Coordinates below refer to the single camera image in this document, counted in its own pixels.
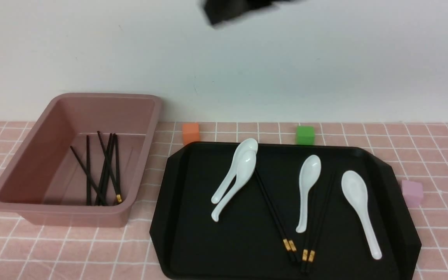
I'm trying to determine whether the green cube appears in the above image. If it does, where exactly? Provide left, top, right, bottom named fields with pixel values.
left=296, top=126, right=316, bottom=145

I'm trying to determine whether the pink cube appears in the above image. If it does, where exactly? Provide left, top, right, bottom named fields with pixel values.
left=401, top=180, right=424, bottom=208

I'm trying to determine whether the black plastic tray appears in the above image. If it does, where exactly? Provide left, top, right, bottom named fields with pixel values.
left=150, top=142, right=422, bottom=280

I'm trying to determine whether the orange cube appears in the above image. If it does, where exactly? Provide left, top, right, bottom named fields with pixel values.
left=182, top=122, right=201, bottom=145

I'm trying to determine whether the pink checkered tablecloth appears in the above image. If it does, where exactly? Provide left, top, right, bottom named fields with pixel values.
left=0, top=121, right=448, bottom=280

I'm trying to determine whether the black chopstick in bin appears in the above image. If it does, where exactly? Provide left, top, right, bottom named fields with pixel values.
left=98, top=134, right=112, bottom=198
left=86, top=135, right=92, bottom=206
left=114, top=134, right=123, bottom=203
left=100, top=133, right=115, bottom=198

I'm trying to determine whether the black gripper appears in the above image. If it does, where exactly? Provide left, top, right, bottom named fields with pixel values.
left=200, top=0, right=303, bottom=27

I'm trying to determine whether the black chopstick gold band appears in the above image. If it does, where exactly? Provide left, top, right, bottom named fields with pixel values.
left=70, top=146, right=107, bottom=205
left=304, top=171, right=338, bottom=274
left=97, top=131, right=119, bottom=205
left=301, top=172, right=333, bottom=275
left=265, top=186, right=300, bottom=264
left=254, top=168, right=296, bottom=264

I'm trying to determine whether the pink plastic bin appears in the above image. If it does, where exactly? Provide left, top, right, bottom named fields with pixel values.
left=0, top=93, right=162, bottom=228

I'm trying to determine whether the white ceramic spoon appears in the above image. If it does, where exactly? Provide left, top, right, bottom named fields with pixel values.
left=296, top=154, right=321, bottom=233
left=211, top=150, right=256, bottom=222
left=211, top=138, right=258, bottom=204
left=341, top=170, right=382, bottom=260

